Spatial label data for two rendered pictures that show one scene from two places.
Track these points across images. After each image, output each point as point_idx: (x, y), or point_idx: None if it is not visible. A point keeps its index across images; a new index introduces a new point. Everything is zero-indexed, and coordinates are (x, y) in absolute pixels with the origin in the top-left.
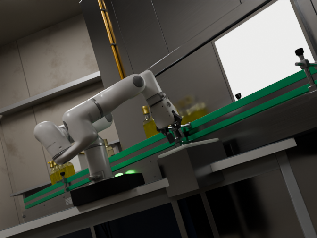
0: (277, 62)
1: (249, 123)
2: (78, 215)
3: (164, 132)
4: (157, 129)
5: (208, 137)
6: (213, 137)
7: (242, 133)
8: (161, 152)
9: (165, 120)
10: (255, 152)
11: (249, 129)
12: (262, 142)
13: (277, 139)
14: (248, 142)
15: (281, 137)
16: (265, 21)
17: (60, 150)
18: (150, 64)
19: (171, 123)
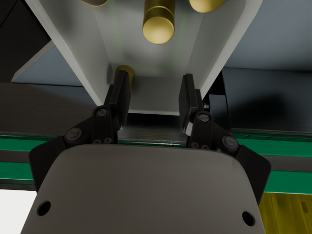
0: (23, 223)
1: (51, 125)
2: None
3: (199, 125)
4: (256, 167)
5: (154, 136)
6: (142, 131)
7: (77, 113)
8: (293, 131)
9: (110, 186)
10: (36, 57)
11: (59, 115)
12: (53, 88)
13: (26, 85)
14: (76, 97)
15: (18, 85)
16: None
17: None
18: None
19: (85, 145)
